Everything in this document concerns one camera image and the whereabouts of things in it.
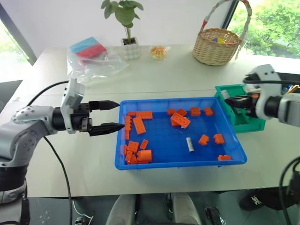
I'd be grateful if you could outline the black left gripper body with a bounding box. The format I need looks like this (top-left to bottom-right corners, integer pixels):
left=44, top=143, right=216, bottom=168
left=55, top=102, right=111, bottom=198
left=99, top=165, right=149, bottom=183
left=70, top=102, right=93, bottom=133

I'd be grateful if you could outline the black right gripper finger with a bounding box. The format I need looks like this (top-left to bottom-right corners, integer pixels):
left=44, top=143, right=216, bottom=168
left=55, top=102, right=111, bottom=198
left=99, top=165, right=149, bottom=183
left=225, top=96, right=249, bottom=106
left=230, top=105, right=249, bottom=115

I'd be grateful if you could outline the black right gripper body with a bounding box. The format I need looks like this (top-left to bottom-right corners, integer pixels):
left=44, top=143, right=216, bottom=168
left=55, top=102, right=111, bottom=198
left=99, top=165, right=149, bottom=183
left=244, top=92, right=259, bottom=117

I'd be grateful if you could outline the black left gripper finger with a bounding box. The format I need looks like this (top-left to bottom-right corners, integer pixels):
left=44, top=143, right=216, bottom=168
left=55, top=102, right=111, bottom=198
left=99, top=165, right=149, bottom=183
left=89, top=100, right=120, bottom=112
left=89, top=122, right=125, bottom=137

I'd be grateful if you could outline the green plastic bin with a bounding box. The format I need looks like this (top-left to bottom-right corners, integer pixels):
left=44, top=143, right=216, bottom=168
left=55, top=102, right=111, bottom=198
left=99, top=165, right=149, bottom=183
left=215, top=83, right=267, bottom=134

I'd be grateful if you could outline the blue plastic bin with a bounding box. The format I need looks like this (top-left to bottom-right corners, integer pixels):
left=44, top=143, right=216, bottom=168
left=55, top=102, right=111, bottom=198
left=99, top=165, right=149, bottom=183
left=114, top=97, right=248, bottom=171

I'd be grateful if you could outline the square orange toy brick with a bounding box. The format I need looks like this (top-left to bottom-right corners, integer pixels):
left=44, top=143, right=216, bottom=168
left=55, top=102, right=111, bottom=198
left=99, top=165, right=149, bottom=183
left=127, top=141, right=140, bottom=152

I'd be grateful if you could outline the long orange toy brick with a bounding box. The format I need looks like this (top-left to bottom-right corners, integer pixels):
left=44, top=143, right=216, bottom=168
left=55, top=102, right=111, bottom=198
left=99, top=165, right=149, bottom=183
left=136, top=111, right=154, bottom=120
left=132, top=116, right=147, bottom=135

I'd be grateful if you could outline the clear plastic bag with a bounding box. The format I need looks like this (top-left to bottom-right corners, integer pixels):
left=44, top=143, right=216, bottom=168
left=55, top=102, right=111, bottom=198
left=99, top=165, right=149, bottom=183
left=66, top=35, right=130, bottom=85

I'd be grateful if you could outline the round orange toy block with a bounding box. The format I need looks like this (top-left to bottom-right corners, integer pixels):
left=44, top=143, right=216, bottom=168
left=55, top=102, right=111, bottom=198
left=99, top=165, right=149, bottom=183
left=137, top=150, right=153, bottom=163

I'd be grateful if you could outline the red foam block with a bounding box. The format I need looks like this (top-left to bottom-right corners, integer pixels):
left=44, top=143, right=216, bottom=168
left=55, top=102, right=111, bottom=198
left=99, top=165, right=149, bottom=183
left=75, top=43, right=107, bottom=60

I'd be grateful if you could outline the large orange toy brick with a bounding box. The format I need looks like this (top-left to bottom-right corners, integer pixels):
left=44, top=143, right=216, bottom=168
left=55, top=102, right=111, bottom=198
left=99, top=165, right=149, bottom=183
left=170, top=112, right=191, bottom=129

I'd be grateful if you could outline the green plant in white pot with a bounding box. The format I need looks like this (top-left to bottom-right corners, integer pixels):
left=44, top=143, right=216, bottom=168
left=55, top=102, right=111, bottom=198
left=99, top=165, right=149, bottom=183
left=101, top=0, right=144, bottom=61

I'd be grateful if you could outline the white cylindrical battery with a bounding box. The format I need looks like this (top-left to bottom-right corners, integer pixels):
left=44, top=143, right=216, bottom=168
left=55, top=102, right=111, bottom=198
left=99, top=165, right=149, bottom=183
left=186, top=137, right=195, bottom=153

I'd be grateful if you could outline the light blue foam block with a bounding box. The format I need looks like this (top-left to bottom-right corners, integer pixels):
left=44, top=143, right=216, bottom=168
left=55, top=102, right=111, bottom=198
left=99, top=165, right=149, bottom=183
left=69, top=37, right=99, bottom=54

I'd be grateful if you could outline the dark grey panel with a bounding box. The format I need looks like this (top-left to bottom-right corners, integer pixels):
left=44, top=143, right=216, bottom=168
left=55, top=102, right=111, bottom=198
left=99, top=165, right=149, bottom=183
left=0, top=80, right=23, bottom=109

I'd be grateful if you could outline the grey rounded shape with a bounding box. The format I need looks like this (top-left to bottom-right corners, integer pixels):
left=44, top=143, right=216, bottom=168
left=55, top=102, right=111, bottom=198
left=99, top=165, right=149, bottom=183
left=105, top=194, right=137, bottom=225
left=170, top=193, right=203, bottom=225

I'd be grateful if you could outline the black shoe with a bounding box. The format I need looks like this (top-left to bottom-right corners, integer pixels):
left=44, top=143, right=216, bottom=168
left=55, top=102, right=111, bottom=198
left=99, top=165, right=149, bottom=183
left=239, top=189, right=283, bottom=211

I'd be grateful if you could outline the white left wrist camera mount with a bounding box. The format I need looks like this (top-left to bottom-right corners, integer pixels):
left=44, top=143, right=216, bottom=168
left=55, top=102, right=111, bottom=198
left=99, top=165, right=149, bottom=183
left=60, top=78, right=85, bottom=135

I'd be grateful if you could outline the wicker basket with handle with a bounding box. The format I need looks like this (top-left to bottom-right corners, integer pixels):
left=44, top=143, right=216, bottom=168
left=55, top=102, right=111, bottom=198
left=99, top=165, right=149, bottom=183
left=192, top=0, right=253, bottom=67

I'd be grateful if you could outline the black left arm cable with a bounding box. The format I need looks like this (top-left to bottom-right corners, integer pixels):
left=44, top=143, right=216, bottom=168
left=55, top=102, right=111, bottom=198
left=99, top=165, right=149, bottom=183
left=26, top=80, right=73, bottom=225

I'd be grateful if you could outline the thin white cable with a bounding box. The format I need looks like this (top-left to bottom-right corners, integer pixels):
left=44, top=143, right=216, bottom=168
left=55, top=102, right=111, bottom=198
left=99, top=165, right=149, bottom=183
left=72, top=200, right=95, bottom=225

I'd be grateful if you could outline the dark window frame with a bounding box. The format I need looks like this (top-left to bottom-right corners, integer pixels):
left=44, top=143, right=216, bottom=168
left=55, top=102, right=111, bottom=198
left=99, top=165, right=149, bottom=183
left=221, top=0, right=238, bottom=30
left=0, top=3, right=38, bottom=67

